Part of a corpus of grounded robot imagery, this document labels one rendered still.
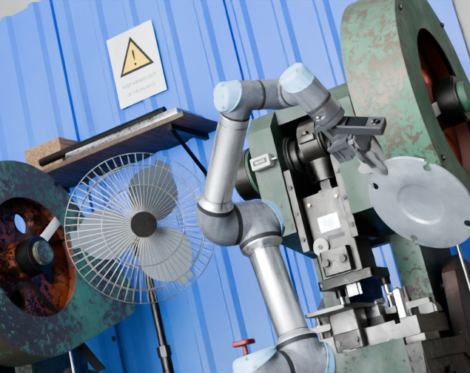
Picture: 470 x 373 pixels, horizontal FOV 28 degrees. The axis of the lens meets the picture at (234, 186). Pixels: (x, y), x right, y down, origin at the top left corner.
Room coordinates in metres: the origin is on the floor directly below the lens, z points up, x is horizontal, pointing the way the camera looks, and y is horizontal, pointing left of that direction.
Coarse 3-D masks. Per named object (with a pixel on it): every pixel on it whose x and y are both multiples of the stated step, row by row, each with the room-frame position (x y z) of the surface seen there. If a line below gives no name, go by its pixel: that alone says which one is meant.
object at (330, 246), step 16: (320, 192) 2.99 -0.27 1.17; (336, 192) 2.96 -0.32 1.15; (304, 208) 3.02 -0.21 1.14; (320, 208) 2.99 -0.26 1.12; (336, 208) 2.97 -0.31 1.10; (320, 224) 3.00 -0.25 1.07; (336, 224) 2.98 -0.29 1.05; (320, 240) 2.99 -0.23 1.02; (336, 240) 2.98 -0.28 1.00; (352, 240) 2.96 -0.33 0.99; (368, 240) 3.05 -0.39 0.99; (320, 256) 2.98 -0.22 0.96; (336, 256) 2.96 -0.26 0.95; (352, 256) 2.96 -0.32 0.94; (368, 256) 3.02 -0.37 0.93; (320, 272) 3.02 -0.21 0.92; (336, 272) 2.96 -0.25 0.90
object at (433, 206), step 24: (408, 168) 2.23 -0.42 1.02; (432, 168) 2.19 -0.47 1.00; (384, 192) 2.34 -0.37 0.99; (408, 192) 2.30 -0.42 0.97; (432, 192) 2.26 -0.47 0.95; (456, 192) 2.21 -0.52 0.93; (384, 216) 2.41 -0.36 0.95; (408, 216) 2.36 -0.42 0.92; (432, 216) 2.33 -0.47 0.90; (456, 216) 2.28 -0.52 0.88; (432, 240) 2.39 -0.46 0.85; (456, 240) 2.34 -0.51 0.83
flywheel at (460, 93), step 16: (432, 48) 3.02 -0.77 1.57; (432, 64) 3.06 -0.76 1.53; (448, 64) 3.11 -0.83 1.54; (432, 80) 3.04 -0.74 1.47; (448, 80) 2.79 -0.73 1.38; (432, 96) 2.80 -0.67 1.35; (448, 96) 2.77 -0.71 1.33; (464, 96) 2.78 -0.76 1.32; (448, 112) 2.80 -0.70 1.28; (464, 112) 2.80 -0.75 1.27; (448, 128) 3.05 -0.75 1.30; (464, 128) 3.13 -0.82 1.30; (464, 144) 3.12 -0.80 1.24; (464, 160) 3.10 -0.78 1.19
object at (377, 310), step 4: (376, 304) 2.99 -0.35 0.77; (380, 304) 3.01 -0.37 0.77; (384, 304) 3.04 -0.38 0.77; (368, 308) 3.00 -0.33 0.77; (372, 308) 2.99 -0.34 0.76; (376, 308) 2.99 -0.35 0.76; (380, 308) 3.01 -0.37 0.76; (384, 308) 3.04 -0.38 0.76; (368, 312) 3.00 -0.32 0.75; (372, 312) 2.99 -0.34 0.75; (376, 312) 2.99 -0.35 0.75; (380, 312) 3.00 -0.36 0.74; (384, 312) 3.03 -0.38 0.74; (368, 316) 3.00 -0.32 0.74; (372, 316) 3.00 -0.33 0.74
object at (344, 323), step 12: (312, 312) 2.81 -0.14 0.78; (324, 312) 2.80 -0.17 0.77; (336, 312) 2.88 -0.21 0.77; (348, 312) 2.89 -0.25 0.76; (360, 312) 2.91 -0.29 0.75; (336, 324) 2.91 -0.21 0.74; (348, 324) 2.90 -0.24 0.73; (360, 324) 2.89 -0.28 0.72; (336, 336) 2.92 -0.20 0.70; (348, 336) 2.90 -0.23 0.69; (360, 336) 2.88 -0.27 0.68; (336, 348) 2.92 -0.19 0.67; (348, 348) 2.90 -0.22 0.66
